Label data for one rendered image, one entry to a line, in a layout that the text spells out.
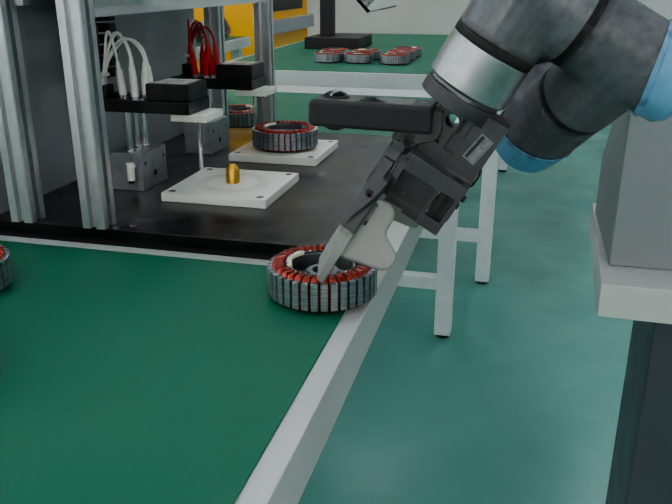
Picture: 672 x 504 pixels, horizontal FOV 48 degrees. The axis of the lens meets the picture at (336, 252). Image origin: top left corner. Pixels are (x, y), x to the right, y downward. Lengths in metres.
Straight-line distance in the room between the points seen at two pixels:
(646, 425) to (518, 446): 0.91
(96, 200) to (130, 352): 0.30
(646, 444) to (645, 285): 0.25
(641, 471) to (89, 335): 0.69
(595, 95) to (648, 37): 0.06
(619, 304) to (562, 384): 1.33
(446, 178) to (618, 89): 0.16
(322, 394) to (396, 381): 1.52
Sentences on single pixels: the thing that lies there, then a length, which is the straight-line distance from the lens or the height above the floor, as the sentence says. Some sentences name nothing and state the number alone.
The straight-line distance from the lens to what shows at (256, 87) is 1.28.
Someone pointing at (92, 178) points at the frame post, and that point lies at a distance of 0.93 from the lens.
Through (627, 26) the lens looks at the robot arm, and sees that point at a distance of 0.65.
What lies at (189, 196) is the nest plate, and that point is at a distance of 1.02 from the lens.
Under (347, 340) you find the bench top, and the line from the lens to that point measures 0.68.
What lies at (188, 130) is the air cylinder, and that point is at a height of 0.81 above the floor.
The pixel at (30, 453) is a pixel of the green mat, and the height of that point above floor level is 0.75.
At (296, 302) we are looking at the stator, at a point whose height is 0.76.
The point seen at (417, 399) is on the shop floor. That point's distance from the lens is 2.04.
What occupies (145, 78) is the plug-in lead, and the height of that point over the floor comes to 0.92.
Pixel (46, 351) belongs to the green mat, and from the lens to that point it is 0.70.
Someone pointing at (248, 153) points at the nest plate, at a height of 0.78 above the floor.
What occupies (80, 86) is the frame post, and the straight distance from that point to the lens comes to 0.91.
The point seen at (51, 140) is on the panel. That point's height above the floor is 0.84.
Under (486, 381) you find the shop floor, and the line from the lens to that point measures 2.15.
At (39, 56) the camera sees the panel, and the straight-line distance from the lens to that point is 1.12.
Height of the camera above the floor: 1.06
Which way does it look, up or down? 20 degrees down
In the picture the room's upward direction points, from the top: straight up
